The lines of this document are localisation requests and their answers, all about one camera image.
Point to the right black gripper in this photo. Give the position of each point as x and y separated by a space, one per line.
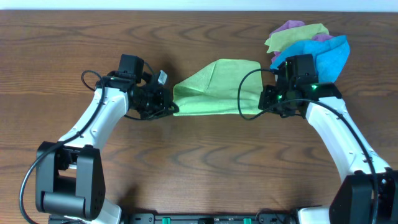
267 99

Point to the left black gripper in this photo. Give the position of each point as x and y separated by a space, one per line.
163 101

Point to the bright green microfiber cloth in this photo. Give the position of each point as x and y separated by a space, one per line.
219 88

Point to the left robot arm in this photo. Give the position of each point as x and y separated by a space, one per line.
69 175

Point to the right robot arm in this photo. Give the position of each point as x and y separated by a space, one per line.
368 191

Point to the olive green microfiber cloth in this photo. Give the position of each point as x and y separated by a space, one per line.
281 40

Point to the blue microfiber cloth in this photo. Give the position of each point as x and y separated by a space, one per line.
329 56

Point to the purple microfiber cloth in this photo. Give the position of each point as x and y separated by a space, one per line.
291 24

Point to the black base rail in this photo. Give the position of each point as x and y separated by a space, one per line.
262 218

